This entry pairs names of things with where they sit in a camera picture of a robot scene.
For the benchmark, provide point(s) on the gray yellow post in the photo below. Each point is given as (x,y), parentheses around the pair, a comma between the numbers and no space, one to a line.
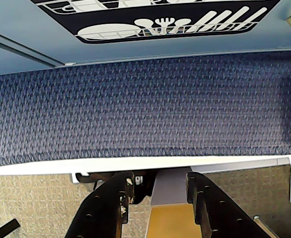
(170,218)

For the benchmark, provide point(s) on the blue toy kitchen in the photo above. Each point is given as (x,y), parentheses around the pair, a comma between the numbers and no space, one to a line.
(23,29)

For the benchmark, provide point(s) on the black bar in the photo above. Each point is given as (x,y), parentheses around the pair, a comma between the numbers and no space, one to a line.
(11,226)

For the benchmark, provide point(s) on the blue textured floor mat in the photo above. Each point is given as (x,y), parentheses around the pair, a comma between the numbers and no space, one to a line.
(135,111)

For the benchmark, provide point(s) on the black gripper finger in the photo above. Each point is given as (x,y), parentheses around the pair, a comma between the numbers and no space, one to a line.
(98,218)
(222,215)

